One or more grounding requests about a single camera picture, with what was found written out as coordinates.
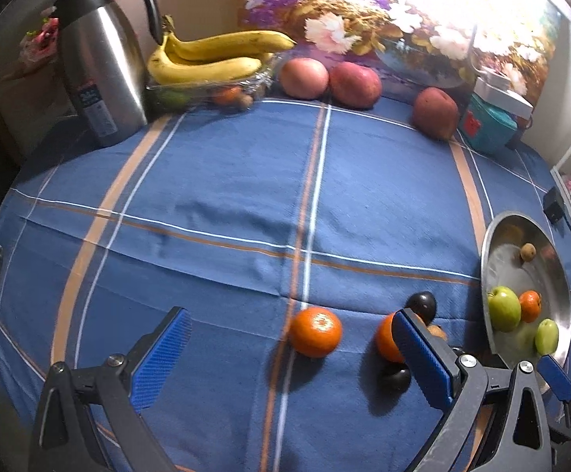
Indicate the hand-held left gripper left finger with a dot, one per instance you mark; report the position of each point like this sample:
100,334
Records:
162,359

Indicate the stainless steel thermos jug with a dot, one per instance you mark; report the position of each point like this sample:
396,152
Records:
98,69

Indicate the brown kiwi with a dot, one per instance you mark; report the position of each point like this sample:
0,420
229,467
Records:
438,332
528,251

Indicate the floral painting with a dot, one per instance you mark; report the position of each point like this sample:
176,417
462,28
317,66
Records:
339,10

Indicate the bunch of yellow bananas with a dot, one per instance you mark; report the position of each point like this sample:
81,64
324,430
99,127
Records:
206,66

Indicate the dark red apple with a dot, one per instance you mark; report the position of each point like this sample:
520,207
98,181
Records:
435,114

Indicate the small green apple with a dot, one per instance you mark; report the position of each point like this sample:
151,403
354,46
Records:
504,308
546,336

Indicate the dark purple plum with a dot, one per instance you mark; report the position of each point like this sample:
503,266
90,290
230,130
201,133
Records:
422,305
393,378

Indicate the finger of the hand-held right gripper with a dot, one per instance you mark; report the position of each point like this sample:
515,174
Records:
556,378

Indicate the blue plaid tablecloth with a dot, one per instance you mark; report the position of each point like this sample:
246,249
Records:
216,206

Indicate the teal plastic box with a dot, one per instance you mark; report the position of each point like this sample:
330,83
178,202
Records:
487,130

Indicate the black power adapter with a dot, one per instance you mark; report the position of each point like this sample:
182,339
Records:
553,205

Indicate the pale pink apple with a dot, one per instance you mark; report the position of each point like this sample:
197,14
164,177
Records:
303,77

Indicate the round stainless steel plate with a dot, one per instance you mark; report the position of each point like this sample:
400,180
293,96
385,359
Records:
556,295

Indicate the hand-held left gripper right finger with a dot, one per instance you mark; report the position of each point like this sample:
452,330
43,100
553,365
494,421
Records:
423,359

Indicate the mandarin orange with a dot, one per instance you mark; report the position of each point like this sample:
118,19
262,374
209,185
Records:
530,306
386,339
315,332
227,94

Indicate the clear glass container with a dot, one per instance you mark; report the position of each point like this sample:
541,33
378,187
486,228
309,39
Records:
177,98

